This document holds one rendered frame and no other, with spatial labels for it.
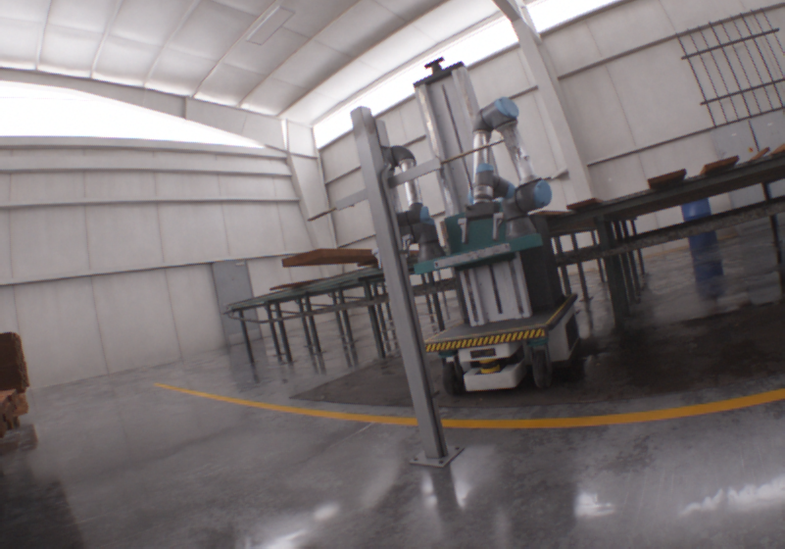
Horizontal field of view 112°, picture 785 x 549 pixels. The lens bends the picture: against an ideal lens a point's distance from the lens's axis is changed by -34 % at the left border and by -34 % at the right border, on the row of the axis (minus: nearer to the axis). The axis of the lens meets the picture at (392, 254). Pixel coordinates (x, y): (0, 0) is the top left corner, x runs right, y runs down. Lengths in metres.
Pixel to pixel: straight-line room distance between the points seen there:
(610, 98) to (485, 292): 7.30
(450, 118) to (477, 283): 0.95
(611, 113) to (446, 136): 6.90
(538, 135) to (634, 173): 2.30
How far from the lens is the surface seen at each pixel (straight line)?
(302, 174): 12.52
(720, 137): 8.28
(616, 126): 8.88
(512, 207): 1.89
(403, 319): 1.35
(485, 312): 2.22
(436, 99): 2.41
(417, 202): 1.93
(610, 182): 8.76
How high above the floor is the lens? 0.65
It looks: 4 degrees up
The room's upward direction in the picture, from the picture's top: 13 degrees counter-clockwise
